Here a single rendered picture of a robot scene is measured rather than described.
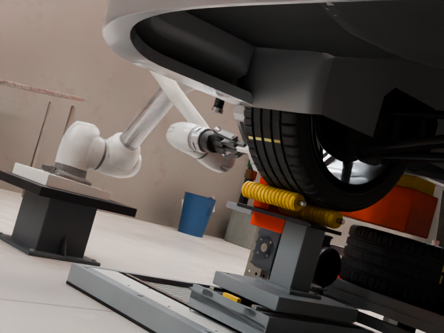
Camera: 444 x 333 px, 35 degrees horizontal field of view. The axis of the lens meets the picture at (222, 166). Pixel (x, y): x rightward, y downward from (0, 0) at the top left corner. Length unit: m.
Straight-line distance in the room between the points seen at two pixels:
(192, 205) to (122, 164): 3.69
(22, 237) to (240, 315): 1.43
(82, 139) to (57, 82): 3.20
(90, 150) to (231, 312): 1.34
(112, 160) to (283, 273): 1.26
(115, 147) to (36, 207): 0.45
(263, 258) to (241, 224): 4.76
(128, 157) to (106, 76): 3.42
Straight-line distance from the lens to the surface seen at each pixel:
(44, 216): 3.17
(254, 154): 2.25
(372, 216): 2.74
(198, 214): 6.96
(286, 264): 2.32
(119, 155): 3.29
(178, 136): 2.52
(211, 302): 2.25
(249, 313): 2.13
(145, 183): 7.06
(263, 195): 2.31
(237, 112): 2.31
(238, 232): 7.53
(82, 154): 3.25
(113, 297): 2.41
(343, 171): 2.49
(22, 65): 6.27
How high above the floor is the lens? 0.47
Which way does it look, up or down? 2 degrees up
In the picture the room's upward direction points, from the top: 16 degrees clockwise
